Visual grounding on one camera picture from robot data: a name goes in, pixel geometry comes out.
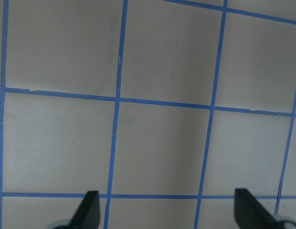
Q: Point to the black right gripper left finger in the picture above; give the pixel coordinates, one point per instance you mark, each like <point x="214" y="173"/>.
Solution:
<point x="88" y="215"/>

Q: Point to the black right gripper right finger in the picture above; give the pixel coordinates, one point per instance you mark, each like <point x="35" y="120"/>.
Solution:
<point x="250" y="214"/>

